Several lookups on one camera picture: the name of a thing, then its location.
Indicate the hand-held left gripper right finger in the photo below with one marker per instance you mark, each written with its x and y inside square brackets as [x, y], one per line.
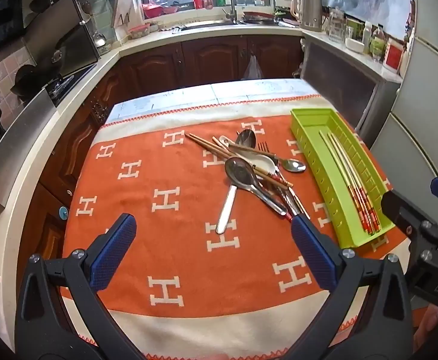
[312, 247]

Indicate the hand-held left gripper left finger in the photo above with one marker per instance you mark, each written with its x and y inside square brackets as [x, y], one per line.
[114, 247]

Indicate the small metal spoon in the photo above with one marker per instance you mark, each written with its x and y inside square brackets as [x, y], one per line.
[294, 165]

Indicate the long metal spoon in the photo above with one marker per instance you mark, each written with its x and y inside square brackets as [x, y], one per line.
[226, 213]

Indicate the white ceramic spoon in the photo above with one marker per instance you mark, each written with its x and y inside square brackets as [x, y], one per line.
[266, 164]

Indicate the large metal spoon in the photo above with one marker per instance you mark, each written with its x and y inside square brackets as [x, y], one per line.
[239, 172]

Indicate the green plastic utensil tray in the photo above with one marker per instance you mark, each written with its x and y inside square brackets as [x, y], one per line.
[316, 135]

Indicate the brown wooden chopstick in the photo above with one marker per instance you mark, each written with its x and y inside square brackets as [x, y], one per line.
[200, 141]
[219, 146]

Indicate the person's right hand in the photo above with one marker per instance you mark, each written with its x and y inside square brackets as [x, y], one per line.
[427, 324]

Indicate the orange printed blanket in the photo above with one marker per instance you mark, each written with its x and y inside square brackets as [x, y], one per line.
[159, 232]

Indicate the blue round cabinet knob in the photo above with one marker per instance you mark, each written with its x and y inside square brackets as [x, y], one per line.
[63, 213]

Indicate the grey refrigerator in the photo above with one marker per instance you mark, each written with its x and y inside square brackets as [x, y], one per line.
[421, 101]

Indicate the stainless steel panel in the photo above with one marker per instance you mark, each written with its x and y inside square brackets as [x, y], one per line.
[16, 146]

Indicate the red box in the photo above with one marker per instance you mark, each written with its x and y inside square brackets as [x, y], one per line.
[393, 55]

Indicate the green label bottle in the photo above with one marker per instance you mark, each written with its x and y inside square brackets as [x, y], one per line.
[377, 45]

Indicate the white bowl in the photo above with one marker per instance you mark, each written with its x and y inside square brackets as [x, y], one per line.
[354, 45]

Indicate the black gas stove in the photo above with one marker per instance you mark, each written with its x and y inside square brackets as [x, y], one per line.
[72, 80]

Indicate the white plastic bottle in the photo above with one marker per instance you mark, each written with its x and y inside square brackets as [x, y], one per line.
[367, 33]

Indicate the black pan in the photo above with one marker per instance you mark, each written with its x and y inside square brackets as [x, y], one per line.
[29, 80]

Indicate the white plastic bag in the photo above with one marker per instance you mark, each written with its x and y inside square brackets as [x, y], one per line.
[252, 69]

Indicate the glass jar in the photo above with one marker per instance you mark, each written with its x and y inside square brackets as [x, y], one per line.
[336, 26]

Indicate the dark wooden kitchen cabinets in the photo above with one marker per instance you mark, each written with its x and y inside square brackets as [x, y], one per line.
[204, 60]

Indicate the hanging metal ladle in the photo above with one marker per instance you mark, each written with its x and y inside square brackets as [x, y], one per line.
[99, 37]

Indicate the clear food container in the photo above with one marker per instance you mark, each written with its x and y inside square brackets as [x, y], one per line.
[140, 32]

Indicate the steel electric kettle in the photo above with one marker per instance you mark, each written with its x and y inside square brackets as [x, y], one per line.
[311, 9]

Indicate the red rimmed plates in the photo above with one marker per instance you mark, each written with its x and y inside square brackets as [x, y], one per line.
[258, 15]

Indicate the wooden cutting board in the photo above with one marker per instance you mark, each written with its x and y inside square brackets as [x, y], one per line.
[127, 9]

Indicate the red bowl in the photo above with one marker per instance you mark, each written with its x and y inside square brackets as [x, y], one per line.
[151, 10]

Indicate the kitchen sink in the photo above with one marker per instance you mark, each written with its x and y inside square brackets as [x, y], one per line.
[207, 23]

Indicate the steel kitchen faucet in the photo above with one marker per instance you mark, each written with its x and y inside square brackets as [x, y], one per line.
[233, 3]

